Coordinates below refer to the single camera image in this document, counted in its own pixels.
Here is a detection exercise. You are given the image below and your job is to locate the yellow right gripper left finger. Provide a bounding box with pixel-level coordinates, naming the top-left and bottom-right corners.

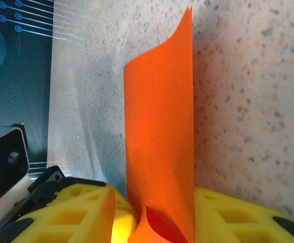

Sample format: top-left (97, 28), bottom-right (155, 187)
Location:
top-left (10, 182), bottom-right (139, 243)

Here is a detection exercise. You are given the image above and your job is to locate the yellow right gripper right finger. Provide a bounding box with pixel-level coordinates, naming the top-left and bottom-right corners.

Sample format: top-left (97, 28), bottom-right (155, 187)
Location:
top-left (194, 186), bottom-right (294, 243)

